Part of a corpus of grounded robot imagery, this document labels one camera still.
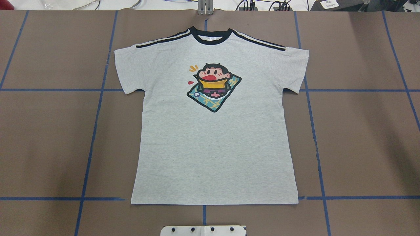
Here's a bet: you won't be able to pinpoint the grey cartoon print t-shirt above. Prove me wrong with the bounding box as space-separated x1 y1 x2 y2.
114 27 310 205

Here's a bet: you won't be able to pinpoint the clear plastic bag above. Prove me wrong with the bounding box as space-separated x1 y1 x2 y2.
40 0 99 10

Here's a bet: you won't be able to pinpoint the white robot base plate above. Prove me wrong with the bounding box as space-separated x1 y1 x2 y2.
160 225 247 236

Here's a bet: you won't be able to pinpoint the grey aluminium frame post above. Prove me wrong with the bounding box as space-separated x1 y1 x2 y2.
198 0 214 15

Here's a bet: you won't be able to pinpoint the black labelled box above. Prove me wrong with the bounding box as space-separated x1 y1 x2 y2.
310 0 369 12

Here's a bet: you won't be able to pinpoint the black power strip cables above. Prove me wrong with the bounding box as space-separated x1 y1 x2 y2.
236 0 293 11

